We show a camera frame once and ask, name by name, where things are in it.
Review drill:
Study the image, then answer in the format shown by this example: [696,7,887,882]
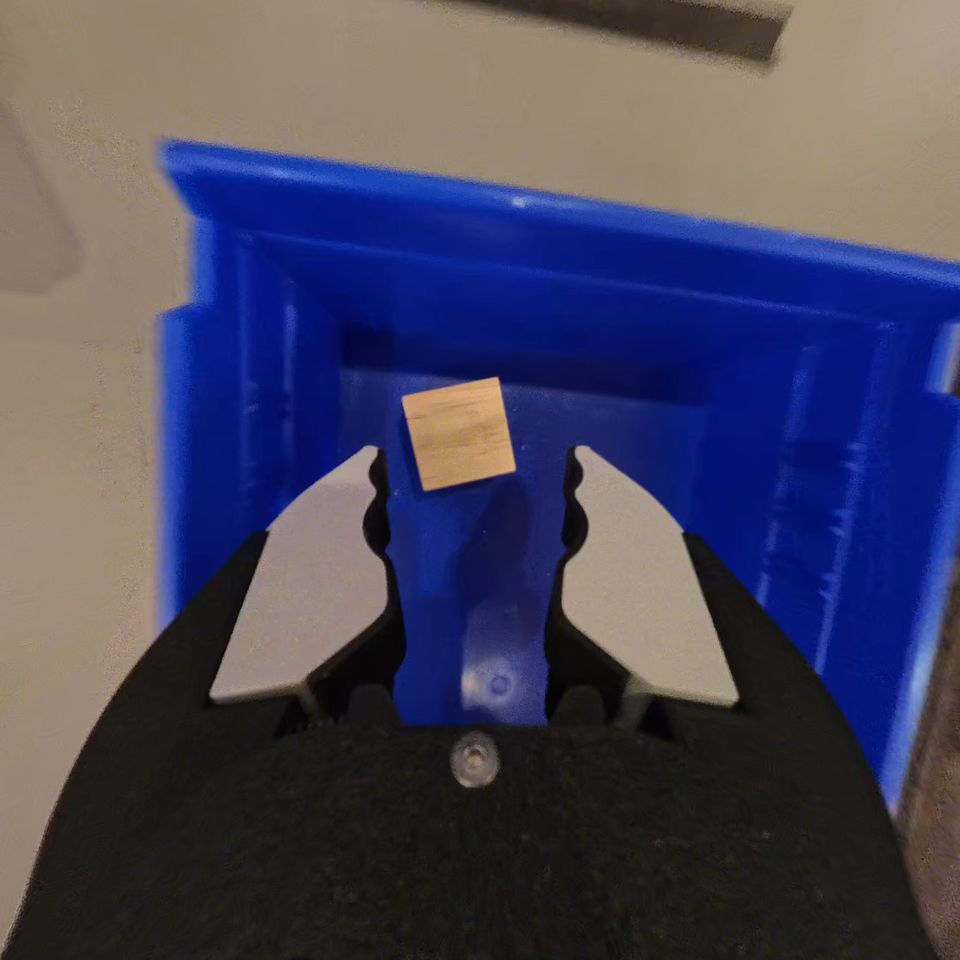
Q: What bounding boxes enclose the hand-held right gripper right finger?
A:
[545,444,741,732]

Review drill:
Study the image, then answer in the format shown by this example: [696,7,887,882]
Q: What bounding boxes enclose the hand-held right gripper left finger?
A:
[208,446,408,723]

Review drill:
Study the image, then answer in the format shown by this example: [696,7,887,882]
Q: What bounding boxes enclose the wooden cube with blue stripe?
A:
[401,376,519,493]

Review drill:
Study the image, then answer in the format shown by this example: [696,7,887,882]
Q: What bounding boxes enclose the blue plastic bin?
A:
[153,137,960,815]

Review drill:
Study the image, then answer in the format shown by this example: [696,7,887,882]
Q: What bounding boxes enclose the grey desk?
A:
[0,0,960,826]

